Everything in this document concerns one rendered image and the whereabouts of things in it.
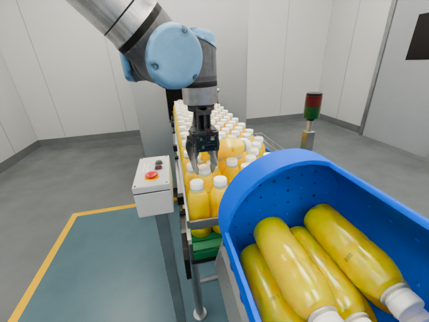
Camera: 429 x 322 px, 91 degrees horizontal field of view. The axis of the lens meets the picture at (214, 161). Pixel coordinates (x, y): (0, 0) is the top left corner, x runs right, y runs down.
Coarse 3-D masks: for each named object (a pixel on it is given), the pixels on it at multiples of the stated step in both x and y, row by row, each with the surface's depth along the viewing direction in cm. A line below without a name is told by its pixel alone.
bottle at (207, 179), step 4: (200, 176) 66; (204, 176) 65; (208, 176) 66; (212, 176) 67; (204, 180) 65; (208, 180) 65; (212, 180) 66; (204, 184) 65; (208, 184) 65; (212, 184) 66; (208, 188) 66; (208, 192) 66
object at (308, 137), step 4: (304, 132) 92; (308, 132) 91; (312, 132) 91; (304, 136) 93; (308, 136) 91; (312, 136) 91; (304, 140) 93; (308, 140) 92; (312, 140) 92; (304, 144) 94; (308, 144) 93; (312, 144) 93; (300, 148) 97; (304, 148) 94; (308, 148) 94
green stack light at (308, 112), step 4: (304, 108) 88; (308, 108) 86; (312, 108) 85; (316, 108) 85; (320, 108) 86; (304, 112) 89; (308, 112) 87; (312, 112) 86; (316, 112) 86; (304, 116) 89; (308, 116) 87; (312, 116) 86; (316, 116) 86
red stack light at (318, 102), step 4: (308, 96) 85; (312, 96) 84; (316, 96) 83; (320, 96) 83; (308, 100) 85; (312, 100) 84; (316, 100) 84; (320, 100) 84; (308, 104) 85; (312, 104) 85; (316, 104) 84; (320, 104) 85
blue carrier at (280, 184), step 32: (256, 160) 40; (288, 160) 37; (320, 160) 37; (224, 192) 42; (256, 192) 44; (288, 192) 45; (320, 192) 47; (352, 192) 42; (224, 224) 40; (256, 224) 47; (288, 224) 49; (384, 224) 37; (416, 224) 30; (416, 256) 33; (416, 288) 33; (256, 320) 26; (384, 320) 35
